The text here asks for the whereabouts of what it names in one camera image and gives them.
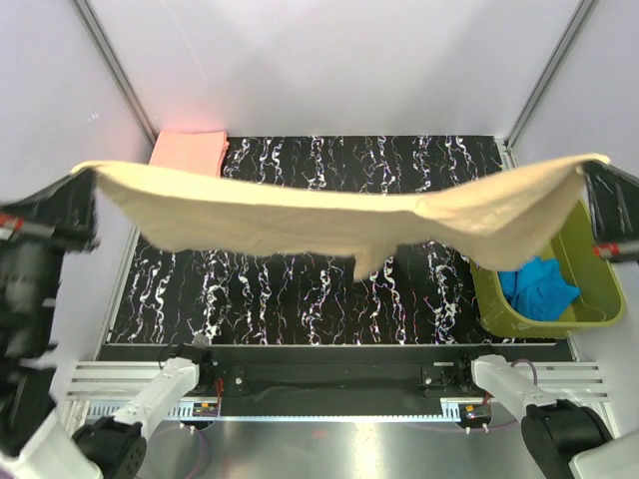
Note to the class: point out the olive green plastic bin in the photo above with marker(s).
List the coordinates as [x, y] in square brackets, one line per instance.
[600, 302]

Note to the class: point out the left aluminium corner post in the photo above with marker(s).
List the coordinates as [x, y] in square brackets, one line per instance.
[99, 37]

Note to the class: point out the beige t shirt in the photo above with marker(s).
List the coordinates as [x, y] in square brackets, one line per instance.
[500, 221]

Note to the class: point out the folded pink t shirt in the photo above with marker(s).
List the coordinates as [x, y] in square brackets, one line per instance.
[196, 153]

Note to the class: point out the right aluminium corner post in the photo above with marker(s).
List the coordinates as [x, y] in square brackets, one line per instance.
[551, 69]

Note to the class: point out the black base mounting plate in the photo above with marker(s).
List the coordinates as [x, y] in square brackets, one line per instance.
[330, 363]

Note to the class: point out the aluminium frame rail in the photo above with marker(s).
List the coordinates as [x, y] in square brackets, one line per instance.
[100, 388]

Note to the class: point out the blue t shirt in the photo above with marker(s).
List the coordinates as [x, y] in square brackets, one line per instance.
[538, 291]

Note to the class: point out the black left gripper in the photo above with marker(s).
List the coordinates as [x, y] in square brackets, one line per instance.
[64, 210]

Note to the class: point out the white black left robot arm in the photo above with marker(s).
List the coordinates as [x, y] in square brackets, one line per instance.
[114, 446]

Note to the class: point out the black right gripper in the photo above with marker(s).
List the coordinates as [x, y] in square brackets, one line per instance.
[614, 201]

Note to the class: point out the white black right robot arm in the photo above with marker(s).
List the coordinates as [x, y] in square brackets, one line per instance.
[564, 439]

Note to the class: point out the aluminium corner post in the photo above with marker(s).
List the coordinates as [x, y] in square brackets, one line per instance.
[99, 37]
[551, 69]

